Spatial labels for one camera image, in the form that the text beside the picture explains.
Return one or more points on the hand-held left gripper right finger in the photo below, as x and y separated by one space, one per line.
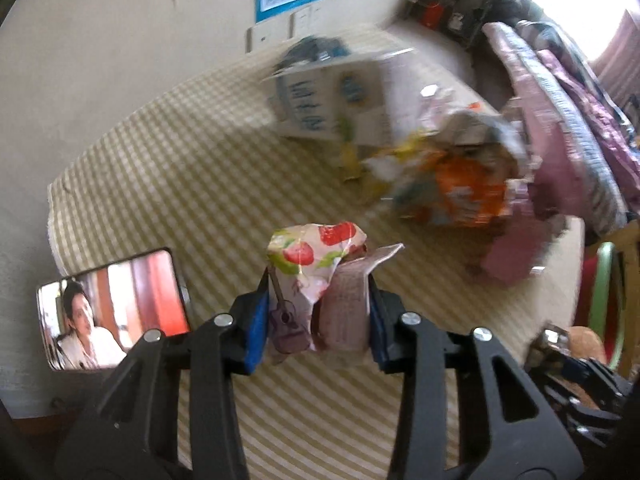
378 332

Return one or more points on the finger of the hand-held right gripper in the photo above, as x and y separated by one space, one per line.
547 355

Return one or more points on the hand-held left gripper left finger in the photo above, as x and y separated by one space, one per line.
257 322

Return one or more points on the strawberry print wrapper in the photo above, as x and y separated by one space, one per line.
305 280

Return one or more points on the orange snack wrapper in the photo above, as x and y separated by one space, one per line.
465 192

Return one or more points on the person's right forearm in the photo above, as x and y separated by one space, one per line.
587 345

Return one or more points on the green chair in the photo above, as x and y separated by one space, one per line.
605 290

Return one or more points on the pink plastic bag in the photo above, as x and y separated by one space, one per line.
515 255

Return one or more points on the smartphone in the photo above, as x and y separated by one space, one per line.
112 310

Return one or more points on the checkered tablecloth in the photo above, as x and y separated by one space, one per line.
190 175

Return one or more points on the silver crumpled wrapper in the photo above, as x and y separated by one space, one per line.
470 125

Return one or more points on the pink and blue quilt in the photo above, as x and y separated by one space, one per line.
575 125

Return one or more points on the blue and white carton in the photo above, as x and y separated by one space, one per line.
325 100

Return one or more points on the dark blue cloth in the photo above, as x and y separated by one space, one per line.
312 50

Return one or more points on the white wall switch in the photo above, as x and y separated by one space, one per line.
263 39
302 21

